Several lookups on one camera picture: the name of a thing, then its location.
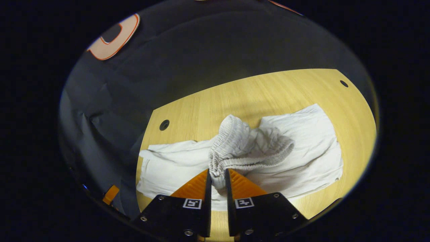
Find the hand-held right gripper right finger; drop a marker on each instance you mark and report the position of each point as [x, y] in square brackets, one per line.
[230, 215]

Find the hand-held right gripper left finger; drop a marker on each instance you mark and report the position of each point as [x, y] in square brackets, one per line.
[207, 215]

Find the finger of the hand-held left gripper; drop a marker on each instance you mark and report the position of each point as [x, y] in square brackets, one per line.
[111, 195]

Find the white jeans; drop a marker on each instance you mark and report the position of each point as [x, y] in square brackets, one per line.
[302, 141]

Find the black backdrop cloth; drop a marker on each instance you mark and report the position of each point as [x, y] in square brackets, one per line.
[201, 50]

